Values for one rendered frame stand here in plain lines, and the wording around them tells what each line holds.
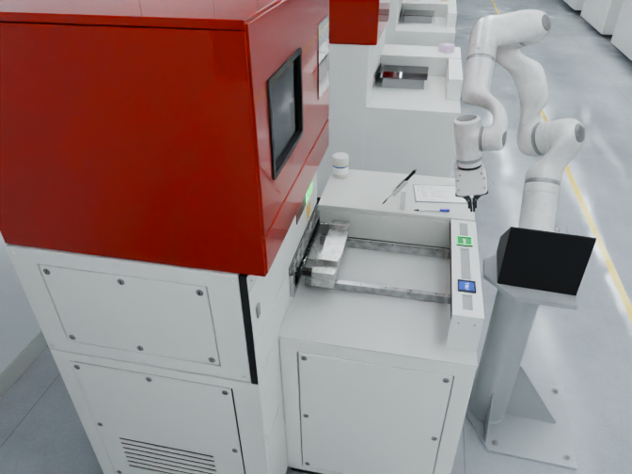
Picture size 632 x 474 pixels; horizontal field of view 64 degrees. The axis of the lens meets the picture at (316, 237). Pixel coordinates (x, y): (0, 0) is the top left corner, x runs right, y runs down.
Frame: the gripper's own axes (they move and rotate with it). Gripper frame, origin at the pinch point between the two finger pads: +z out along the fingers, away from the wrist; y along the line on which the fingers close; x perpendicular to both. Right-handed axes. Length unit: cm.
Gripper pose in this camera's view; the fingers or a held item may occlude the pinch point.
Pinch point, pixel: (472, 204)
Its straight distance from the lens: 182.0
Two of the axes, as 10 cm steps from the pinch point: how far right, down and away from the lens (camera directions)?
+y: 9.5, -0.7, -2.9
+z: 2.1, 8.3, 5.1
